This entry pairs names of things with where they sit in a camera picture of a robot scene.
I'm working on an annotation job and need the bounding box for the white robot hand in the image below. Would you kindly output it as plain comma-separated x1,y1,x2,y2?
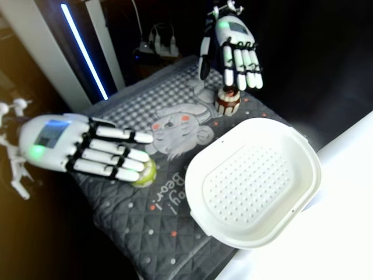
199,13,265,92
17,113,154,183

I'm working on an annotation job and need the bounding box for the white plastic tray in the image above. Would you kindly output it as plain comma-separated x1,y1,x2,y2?
185,117,322,250

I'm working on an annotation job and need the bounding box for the power strip with white plugs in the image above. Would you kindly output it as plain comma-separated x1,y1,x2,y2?
133,23,180,64

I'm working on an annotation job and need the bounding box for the small brown cupcake toy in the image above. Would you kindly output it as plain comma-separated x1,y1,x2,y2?
214,84,242,117

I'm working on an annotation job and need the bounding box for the blue light strip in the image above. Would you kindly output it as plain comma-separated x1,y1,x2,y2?
60,3,109,102

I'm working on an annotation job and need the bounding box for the green tennis ball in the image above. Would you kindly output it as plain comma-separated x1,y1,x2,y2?
131,159,158,188

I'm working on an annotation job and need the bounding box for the grey quilt with bear print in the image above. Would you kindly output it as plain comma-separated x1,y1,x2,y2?
69,55,292,280

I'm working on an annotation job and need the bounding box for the thin white cable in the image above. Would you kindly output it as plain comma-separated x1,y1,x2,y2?
130,0,145,44

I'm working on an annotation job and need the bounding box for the wide white frame post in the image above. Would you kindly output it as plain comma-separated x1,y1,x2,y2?
0,0,93,113

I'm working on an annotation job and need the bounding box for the narrow white frame post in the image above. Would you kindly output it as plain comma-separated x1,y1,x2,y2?
84,0,126,92

